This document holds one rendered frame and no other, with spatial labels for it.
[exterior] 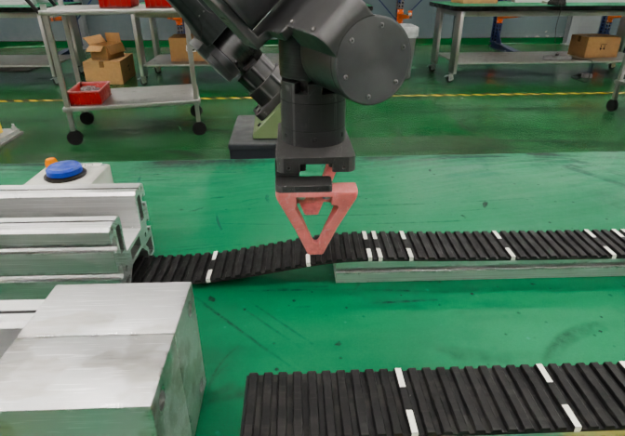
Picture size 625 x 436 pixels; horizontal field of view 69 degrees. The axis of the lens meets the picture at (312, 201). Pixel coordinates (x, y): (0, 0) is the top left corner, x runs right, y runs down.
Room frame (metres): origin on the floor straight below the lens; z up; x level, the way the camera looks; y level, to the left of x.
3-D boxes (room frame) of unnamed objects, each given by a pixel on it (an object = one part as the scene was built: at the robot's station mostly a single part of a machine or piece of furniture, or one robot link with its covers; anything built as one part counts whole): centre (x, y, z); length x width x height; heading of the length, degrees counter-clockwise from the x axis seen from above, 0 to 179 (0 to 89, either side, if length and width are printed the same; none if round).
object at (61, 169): (0.51, 0.30, 0.84); 0.04 x 0.04 x 0.02
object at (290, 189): (0.37, 0.00, 0.88); 0.07 x 0.07 x 0.09; 3
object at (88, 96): (3.35, 1.35, 0.50); 1.03 x 0.55 x 1.01; 105
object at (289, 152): (0.39, 0.00, 0.95); 0.10 x 0.07 x 0.07; 3
